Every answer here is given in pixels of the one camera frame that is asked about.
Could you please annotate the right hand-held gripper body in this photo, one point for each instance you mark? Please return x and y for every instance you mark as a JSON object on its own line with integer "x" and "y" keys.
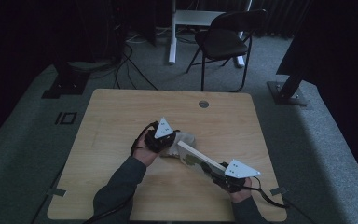
{"x": 239, "y": 170}

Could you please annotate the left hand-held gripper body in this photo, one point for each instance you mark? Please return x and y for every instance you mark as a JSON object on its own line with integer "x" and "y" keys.
{"x": 163, "y": 130}

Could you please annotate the white caterpillar picture book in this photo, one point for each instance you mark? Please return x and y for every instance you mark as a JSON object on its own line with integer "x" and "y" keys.
{"x": 199, "y": 160}

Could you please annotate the beige cloth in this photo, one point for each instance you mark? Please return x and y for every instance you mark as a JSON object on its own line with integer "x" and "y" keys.
{"x": 185, "y": 138}

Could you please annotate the person's right hand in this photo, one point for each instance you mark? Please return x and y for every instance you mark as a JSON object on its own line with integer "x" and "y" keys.
{"x": 242, "y": 196}

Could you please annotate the person's left hand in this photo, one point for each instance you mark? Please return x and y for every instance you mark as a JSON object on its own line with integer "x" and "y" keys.
{"x": 144, "y": 155}

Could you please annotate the grey tape strip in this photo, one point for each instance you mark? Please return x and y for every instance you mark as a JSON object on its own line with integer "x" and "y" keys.
{"x": 279, "y": 190}
{"x": 56, "y": 192}

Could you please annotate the round grey table grommet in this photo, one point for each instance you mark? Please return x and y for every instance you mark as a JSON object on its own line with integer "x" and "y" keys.
{"x": 203, "y": 104}

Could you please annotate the black slanted stand with base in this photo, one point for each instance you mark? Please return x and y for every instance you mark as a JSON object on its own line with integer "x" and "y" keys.
{"x": 287, "y": 93}

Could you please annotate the black folding chair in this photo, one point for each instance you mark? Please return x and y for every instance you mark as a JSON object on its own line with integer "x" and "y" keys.
{"x": 223, "y": 43}

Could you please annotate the black stand with square base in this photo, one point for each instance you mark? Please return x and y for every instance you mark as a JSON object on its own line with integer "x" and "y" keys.
{"x": 66, "y": 82}

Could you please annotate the white desk frame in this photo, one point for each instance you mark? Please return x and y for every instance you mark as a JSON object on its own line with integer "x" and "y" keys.
{"x": 173, "y": 46}

